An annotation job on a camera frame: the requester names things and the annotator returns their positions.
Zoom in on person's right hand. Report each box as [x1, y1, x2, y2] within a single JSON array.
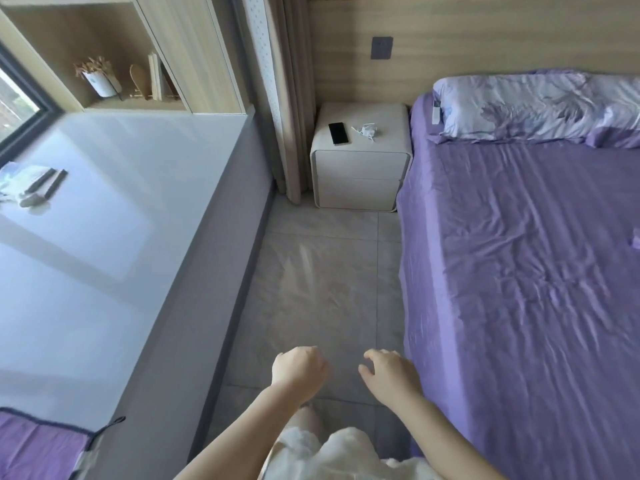
[[358, 349, 426, 410]]

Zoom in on person's left hand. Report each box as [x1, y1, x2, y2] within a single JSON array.
[[271, 346, 331, 408]]

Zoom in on person's right forearm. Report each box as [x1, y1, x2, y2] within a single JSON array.
[[387, 394, 508, 480]]

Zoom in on person's left forearm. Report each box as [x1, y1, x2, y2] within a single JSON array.
[[172, 392, 315, 480]]

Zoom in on person's leg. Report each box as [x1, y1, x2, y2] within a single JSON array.
[[287, 406, 322, 438]]

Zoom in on white dress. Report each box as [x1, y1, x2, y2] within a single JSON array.
[[262, 426, 443, 480]]

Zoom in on bed with purple sheet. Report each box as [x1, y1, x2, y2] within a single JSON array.
[[399, 70, 640, 480]]

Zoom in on white rounded nightstand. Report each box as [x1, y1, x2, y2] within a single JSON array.
[[309, 102, 414, 212]]

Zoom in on white window bench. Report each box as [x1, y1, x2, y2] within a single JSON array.
[[0, 111, 276, 480]]

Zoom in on beige curtain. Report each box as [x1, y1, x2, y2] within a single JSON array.
[[240, 0, 321, 205]]

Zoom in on purple cushion with dark trim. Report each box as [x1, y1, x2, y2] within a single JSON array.
[[0, 407, 126, 480]]

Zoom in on dark slim stick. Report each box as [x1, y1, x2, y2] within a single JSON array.
[[27, 168, 57, 193], [44, 169, 68, 200]]

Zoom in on floral lilac pillow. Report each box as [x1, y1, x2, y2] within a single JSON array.
[[432, 71, 640, 143]]

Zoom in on leaning books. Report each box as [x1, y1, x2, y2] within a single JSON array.
[[147, 51, 180, 102]]

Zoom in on wooden oval ornament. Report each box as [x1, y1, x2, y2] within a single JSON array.
[[129, 64, 151, 101]]

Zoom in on white cup with wooden sticks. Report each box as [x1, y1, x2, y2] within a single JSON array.
[[73, 56, 123, 100]]

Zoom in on wooden headboard panel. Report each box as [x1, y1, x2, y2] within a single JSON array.
[[306, 0, 640, 113]]

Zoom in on wooden wall shelf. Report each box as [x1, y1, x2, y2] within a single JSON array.
[[0, 0, 251, 115]]

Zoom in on dark window frame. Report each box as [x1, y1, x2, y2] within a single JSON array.
[[0, 42, 65, 156]]

